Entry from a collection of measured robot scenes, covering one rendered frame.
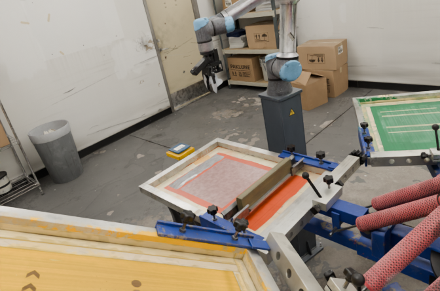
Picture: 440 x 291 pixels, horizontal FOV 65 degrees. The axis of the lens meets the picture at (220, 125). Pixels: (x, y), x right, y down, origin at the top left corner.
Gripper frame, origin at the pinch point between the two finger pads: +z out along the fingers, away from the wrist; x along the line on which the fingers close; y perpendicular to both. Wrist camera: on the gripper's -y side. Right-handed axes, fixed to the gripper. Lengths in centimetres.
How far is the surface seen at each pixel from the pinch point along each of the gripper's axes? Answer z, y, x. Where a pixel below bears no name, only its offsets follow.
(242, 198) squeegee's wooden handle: 30, -24, -49
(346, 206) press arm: 32, 0, -80
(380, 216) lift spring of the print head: 24, -5, -97
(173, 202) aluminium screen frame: 37, -42, -18
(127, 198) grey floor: 136, -27, 173
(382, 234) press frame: 32, -5, -97
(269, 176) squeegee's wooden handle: 30, -6, -45
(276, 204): 41, -9, -51
